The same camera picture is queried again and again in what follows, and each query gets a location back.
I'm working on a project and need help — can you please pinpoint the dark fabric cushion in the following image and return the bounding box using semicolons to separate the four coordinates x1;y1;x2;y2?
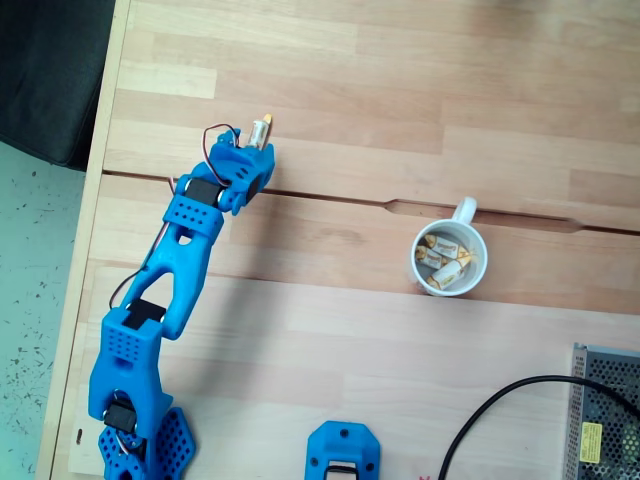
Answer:
0;0;118;173

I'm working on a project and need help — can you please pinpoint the white ceramic mug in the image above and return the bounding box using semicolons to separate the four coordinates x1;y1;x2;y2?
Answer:
410;196;489;298

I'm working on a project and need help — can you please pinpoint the perforated metal power supply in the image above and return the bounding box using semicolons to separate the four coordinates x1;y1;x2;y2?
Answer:
563;342;640;480

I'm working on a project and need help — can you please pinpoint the yellow warning label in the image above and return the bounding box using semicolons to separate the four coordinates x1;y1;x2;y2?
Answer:
579;421;603;465

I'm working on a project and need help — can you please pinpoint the red white black servo wire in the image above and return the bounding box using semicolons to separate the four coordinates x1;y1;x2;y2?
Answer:
202;123;242;151

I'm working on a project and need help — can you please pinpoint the white and yellow sweet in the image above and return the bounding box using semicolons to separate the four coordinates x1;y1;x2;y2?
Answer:
423;233;472;260
247;113;274;151
415;244;450;270
426;256;475;292

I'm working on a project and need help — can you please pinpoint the thick black power cable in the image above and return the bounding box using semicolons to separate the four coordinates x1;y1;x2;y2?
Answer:
437;374;640;480

